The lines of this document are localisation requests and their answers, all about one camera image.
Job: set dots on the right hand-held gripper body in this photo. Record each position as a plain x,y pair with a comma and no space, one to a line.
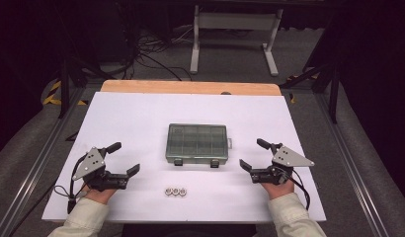
287,158

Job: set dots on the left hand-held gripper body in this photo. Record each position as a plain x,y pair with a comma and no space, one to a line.
92,163

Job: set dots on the silver hex nut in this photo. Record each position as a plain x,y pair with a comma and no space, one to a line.
182,191
168,191
175,191

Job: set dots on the clear plastic compartment box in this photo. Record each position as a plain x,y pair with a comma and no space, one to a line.
197,143

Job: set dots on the person's left hand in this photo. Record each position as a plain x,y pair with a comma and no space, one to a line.
100,196

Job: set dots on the person's right hand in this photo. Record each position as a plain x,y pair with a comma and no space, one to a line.
279,191

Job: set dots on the white table board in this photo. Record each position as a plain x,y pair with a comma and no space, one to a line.
141,115

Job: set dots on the yellow black floor tape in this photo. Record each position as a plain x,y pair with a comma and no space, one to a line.
52,95
293,98

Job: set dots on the black tripod stand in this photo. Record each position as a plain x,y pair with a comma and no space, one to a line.
64,85
334,95

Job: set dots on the white metal stand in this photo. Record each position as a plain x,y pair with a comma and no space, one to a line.
236,20

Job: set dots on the aluminium floor rail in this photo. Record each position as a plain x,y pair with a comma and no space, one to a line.
352,158
36,168

